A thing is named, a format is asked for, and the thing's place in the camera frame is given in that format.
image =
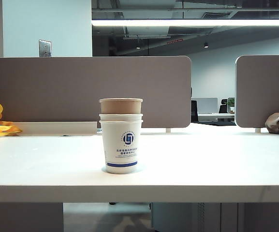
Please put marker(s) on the white background desk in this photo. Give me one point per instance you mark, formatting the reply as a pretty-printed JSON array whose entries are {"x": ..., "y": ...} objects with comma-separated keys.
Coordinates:
[{"x": 221, "y": 116}]

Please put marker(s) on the white background desk screen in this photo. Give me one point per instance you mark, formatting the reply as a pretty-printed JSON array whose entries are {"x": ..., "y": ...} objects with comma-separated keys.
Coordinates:
[{"x": 205, "y": 105}]

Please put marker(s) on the metal wall switch plate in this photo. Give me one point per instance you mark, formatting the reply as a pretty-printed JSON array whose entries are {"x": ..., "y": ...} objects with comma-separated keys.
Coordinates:
[{"x": 44, "y": 48}]

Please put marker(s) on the long ceiling strip light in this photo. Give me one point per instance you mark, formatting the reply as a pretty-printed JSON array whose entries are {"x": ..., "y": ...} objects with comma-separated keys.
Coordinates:
[{"x": 190, "y": 22}]

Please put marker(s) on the black office chair with headrest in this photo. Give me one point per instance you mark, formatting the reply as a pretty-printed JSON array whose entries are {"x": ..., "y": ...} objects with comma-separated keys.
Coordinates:
[{"x": 223, "y": 106}]

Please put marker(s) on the white partition foot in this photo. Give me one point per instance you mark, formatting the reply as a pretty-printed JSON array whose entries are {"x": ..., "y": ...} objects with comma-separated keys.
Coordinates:
[
  {"x": 168, "y": 130},
  {"x": 257, "y": 130}
]

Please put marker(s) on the narrow grey desk partition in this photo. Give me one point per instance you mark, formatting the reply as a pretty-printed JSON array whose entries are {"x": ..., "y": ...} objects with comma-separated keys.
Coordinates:
[{"x": 265, "y": 91}]

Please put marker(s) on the black ceiling spot lamp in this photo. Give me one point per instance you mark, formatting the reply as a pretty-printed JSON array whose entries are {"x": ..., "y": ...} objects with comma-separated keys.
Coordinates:
[{"x": 205, "y": 45}]

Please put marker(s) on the white paper cup blue logo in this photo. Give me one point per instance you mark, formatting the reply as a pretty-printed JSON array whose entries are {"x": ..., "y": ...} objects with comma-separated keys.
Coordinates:
[
  {"x": 120, "y": 154},
  {"x": 120, "y": 117}
]

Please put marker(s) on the grey desk side panel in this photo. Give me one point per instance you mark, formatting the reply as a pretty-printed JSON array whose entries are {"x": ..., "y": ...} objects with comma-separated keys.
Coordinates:
[{"x": 23, "y": 217}]

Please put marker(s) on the grey under-desk cabinet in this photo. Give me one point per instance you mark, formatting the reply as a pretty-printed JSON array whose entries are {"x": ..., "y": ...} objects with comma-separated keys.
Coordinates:
[{"x": 185, "y": 217}]

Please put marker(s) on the wide grey desk partition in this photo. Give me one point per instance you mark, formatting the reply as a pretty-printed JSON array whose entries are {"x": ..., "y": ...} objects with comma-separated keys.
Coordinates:
[{"x": 57, "y": 89}]

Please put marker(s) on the green potted plant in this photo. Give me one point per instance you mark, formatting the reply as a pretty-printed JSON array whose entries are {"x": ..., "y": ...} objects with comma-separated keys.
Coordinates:
[{"x": 231, "y": 103}]

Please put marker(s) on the brown kraft paper cup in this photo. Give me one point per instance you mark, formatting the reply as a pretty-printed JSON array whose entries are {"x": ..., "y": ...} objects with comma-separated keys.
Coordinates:
[{"x": 120, "y": 106}]

